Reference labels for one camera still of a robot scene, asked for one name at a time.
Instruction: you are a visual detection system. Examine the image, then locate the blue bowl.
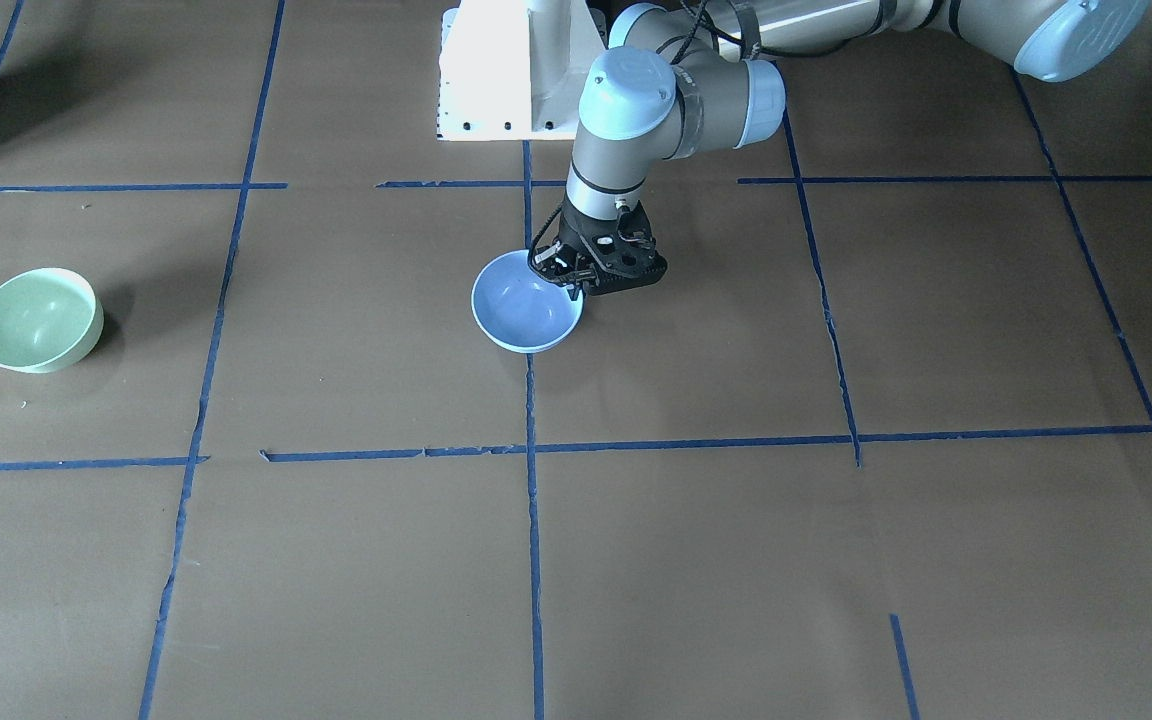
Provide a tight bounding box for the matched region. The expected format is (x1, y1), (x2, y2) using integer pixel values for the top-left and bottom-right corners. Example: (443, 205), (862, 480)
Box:
(471, 249), (585, 354)

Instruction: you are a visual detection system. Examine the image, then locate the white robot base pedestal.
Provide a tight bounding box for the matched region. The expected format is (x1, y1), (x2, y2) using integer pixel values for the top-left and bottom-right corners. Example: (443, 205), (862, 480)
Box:
(435, 1), (608, 142)

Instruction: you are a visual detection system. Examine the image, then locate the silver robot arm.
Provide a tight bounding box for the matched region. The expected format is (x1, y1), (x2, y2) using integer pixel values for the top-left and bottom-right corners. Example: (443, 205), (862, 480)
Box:
(526, 1), (1149, 301)

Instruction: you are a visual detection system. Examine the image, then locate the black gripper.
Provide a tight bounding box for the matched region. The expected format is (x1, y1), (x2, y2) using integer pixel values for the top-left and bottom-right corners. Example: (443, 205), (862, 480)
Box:
(526, 200), (668, 304)

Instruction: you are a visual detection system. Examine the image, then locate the green bowl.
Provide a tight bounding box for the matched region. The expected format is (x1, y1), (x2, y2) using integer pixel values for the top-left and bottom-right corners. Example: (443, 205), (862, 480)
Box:
(0, 266), (105, 374)

